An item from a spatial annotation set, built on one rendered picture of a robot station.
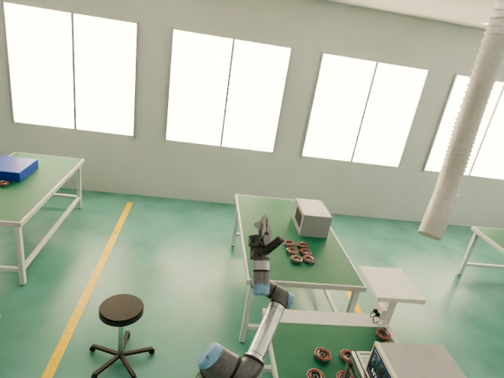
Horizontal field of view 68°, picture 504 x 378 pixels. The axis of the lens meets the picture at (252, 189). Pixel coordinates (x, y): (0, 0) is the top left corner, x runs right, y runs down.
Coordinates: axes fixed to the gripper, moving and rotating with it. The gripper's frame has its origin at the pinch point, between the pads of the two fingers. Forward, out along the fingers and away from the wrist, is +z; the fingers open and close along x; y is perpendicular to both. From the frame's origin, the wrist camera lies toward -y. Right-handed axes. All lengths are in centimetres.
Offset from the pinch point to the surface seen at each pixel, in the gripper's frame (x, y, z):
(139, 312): 63, 153, -51
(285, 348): 96, 41, -70
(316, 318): 136, 35, -52
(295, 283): 157, 63, -26
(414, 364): 63, -48, -67
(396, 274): 151, -23, -18
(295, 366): 91, 31, -80
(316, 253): 209, 65, 6
